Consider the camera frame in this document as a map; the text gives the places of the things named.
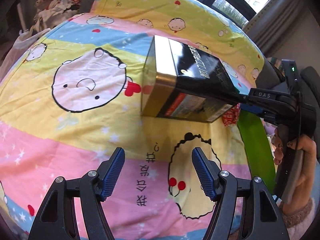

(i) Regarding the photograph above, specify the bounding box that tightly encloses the grey sofa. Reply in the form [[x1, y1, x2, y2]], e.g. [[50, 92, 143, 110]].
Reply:
[[255, 57, 319, 147]]

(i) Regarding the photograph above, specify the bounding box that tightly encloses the colourful cartoon blanket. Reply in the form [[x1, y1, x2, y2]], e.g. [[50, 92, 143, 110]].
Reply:
[[1, 0, 267, 239]]

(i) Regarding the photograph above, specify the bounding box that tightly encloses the pile of clothes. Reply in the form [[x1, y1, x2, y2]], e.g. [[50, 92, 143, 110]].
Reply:
[[33, 0, 81, 33]]

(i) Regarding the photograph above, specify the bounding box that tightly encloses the right hand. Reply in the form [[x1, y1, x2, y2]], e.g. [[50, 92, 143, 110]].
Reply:
[[282, 135, 317, 216]]

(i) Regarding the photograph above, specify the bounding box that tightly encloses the green cardboard box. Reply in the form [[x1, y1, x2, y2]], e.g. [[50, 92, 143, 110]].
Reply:
[[237, 110, 276, 192]]

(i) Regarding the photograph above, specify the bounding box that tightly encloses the black and gold box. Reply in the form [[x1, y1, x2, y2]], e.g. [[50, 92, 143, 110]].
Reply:
[[141, 35, 241, 123]]

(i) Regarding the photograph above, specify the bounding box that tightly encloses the grey curtain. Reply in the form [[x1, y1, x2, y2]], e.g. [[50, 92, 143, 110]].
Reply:
[[242, 0, 307, 57]]

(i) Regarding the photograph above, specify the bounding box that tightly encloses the red knitted doll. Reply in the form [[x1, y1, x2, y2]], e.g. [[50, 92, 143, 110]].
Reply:
[[222, 104, 240, 127]]

